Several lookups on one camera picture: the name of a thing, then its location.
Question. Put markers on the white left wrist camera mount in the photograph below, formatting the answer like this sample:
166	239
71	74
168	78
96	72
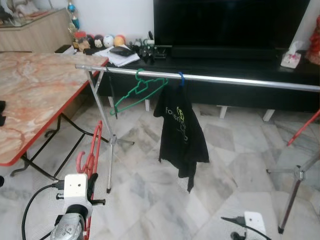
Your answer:
76	187

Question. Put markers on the blue plastic hanger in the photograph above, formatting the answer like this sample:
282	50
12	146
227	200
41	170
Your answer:
182	77

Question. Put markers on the white tissue box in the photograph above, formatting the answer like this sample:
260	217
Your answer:
290	60

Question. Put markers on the black basket with remotes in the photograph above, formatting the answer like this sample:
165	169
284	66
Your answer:
150	51

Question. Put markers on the red plastic hanger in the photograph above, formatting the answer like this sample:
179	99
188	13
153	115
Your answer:
302	130
92	162

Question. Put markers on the wooden sideboard cabinet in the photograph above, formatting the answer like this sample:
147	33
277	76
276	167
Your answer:
35	35

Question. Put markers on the orange round figurine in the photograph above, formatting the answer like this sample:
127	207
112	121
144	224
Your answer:
120	41

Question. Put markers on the black pouch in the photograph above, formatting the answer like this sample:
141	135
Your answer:
122	50

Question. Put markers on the black t-shirt with green logo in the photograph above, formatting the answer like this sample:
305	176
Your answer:
180	130

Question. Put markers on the black soundbar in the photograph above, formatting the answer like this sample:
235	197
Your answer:
230	53

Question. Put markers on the black flat television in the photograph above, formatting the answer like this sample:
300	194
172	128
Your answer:
230	22

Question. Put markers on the green plastic hanger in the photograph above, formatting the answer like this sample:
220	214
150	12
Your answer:
143	79

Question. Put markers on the white paper stack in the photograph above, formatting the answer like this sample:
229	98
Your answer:
117	60

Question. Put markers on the black tv console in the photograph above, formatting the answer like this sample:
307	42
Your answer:
250	100

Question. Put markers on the silver metal clothes rack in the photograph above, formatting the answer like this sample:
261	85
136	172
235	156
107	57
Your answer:
225	80

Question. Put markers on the glass jar with red lid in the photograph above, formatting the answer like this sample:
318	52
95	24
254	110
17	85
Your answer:
80	42

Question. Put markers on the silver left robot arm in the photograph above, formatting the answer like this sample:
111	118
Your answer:
67	230

